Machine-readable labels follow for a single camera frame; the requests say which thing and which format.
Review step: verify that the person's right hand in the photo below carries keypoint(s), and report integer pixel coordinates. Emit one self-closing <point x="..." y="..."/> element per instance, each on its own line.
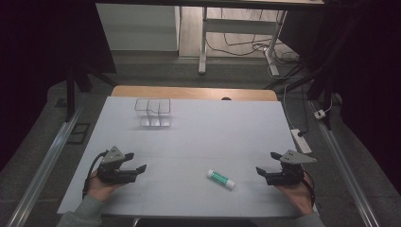
<point x="299" y="197"/>

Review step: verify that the small white adapter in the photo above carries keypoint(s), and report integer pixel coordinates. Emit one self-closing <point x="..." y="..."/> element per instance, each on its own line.
<point x="320" y="114"/>

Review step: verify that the black metal stand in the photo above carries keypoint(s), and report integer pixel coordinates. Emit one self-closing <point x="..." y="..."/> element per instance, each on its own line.
<point x="327" y="104"/>

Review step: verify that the white and green glue stick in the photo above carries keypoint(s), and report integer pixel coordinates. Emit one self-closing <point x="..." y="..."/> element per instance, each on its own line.
<point x="220" y="179"/>

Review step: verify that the black curtain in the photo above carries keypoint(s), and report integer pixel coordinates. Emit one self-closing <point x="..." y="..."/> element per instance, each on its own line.
<point x="369" y="78"/>
<point x="34" y="63"/>

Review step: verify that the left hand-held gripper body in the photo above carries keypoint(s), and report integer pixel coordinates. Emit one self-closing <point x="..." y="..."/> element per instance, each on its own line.
<point x="110" y="171"/>

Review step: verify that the white power strip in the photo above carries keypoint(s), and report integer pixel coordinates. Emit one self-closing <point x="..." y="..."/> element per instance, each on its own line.
<point x="301" y="141"/>

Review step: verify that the clear acrylic organizer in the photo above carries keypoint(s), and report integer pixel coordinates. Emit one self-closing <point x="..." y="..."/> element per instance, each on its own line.
<point x="153" y="113"/>

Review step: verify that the white frame desk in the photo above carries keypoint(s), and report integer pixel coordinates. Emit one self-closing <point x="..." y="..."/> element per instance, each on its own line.
<point x="239" y="26"/>

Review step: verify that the black floor socket plate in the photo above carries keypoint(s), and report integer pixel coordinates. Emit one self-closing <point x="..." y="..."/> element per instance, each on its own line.
<point x="78" y="133"/>

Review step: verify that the white cabinet panel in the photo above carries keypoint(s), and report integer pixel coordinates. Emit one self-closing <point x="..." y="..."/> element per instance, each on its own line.
<point x="137" y="26"/>

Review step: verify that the aluminium rail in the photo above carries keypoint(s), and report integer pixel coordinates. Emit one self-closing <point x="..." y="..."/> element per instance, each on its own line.
<point x="41" y="170"/>
<point x="346" y="170"/>

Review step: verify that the person's left hand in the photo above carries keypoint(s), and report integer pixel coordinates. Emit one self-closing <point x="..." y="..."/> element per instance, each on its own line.
<point x="99" y="190"/>

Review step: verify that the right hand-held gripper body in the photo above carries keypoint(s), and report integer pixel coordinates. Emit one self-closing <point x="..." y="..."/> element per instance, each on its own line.
<point x="291" y="171"/>

